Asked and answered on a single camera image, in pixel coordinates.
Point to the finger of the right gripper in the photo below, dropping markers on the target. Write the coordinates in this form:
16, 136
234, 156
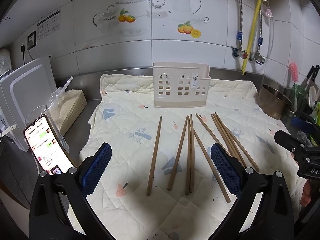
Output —
311, 129

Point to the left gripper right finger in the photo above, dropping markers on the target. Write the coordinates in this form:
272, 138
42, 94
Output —
274, 218

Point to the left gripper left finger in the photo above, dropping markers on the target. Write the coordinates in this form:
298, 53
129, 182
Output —
47, 216

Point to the wooden chopstick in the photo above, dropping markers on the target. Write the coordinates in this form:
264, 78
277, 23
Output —
187, 183
209, 131
213, 169
154, 157
178, 154
236, 141
230, 145
192, 158

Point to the right hand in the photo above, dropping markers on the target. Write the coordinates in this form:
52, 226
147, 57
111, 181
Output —
306, 195

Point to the green knife holder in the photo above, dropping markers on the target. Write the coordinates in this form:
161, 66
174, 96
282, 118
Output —
298, 98

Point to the metal cooking pot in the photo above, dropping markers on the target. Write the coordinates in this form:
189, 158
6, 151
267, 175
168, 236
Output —
273, 102

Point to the smartphone with lit screen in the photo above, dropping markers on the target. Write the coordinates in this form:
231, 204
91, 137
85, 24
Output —
46, 146

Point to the pink bottle brush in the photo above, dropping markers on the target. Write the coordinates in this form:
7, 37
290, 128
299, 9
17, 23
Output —
293, 71

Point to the chrome angle valve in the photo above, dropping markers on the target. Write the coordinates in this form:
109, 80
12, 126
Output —
257, 58

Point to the clear drinking glass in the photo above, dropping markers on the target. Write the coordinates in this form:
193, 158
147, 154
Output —
38, 111

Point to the clear plastic bag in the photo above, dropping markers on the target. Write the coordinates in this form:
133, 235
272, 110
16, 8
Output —
54, 105

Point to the stack of beige napkins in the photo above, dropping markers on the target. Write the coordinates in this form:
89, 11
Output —
73, 104

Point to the cream quilted patterned mat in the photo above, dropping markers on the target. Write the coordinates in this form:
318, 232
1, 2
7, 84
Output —
127, 120

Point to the white cutting board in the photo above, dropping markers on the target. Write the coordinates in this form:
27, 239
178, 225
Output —
22, 90

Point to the beige plastic utensil holder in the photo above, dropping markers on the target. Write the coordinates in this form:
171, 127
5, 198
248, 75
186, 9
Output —
180, 85

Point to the black handled knife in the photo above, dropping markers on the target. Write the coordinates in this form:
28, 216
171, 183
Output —
310, 76

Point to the red handled water valve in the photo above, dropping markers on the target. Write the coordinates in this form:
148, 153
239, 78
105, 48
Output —
239, 52

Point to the black wall socket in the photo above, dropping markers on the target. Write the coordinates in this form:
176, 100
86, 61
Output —
31, 40

